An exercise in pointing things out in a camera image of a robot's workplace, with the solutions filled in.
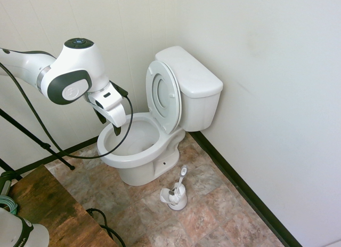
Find dark green cylindrical object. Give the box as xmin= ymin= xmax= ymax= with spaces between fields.
xmin=0 ymin=171 xmax=14 ymax=197

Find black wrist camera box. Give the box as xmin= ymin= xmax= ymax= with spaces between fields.
xmin=109 ymin=81 xmax=130 ymax=99

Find white toilet tank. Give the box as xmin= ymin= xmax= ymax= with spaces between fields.
xmin=178 ymin=88 xmax=222 ymax=132

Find black power cable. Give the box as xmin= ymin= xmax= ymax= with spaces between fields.
xmin=86 ymin=208 xmax=126 ymax=247

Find white toilet brush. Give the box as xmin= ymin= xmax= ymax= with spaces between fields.
xmin=168 ymin=165 xmax=188 ymax=205

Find white toilet tank lid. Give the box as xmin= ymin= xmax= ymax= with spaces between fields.
xmin=155 ymin=46 xmax=224 ymax=99

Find black baseboard strip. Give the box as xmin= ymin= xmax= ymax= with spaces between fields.
xmin=14 ymin=136 xmax=101 ymax=177
xmin=189 ymin=131 xmax=304 ymax=247

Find white toilet seat cover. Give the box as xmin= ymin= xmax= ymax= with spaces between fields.
xmin=156 ymin=62 xmax=183 ymax=132

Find white toilet brush holder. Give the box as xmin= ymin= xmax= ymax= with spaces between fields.
xmin=159 ymin=185 xmax=188 ymax=212

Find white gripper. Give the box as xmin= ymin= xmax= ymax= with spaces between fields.
xmin=87 ymin=83 xmax=126 ymax=137

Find green cable coil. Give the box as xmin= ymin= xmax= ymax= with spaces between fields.
xmin=0 ymin=195 xmax=19 ymax=216

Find black camera tripod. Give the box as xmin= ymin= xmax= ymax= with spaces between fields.
xmin=0 ymin=108 xmax=76 ymax=181

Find white toilet bowl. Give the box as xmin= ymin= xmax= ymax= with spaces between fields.
xmin=96 ymin=113 xmax=186 ymax=186

